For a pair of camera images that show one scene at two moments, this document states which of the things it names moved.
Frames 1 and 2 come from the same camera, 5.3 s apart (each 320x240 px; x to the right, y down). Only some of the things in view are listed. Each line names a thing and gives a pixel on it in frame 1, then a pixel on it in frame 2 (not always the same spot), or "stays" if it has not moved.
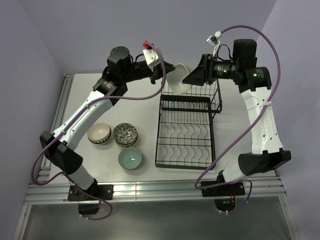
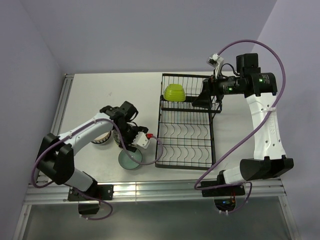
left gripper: [156, 74] to [126, 143]
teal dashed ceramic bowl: [130, 158] stays
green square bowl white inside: [175, 79] to [174, 93]
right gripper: [198, 76] to [210, 87]
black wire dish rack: [186, 136] stays
